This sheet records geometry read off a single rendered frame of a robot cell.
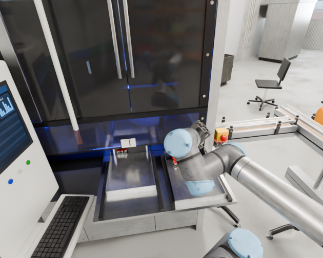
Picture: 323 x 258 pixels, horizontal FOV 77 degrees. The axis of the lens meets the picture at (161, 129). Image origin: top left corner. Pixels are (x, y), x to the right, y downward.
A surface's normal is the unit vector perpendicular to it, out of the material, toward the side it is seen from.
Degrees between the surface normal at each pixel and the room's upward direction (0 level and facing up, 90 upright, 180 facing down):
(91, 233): 90
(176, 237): 0
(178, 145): 63
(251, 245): 7
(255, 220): 0
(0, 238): 90
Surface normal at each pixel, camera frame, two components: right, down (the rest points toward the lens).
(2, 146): 1.00, 0.00
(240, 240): 0.07, -0.88
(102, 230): 0.14, 0.52
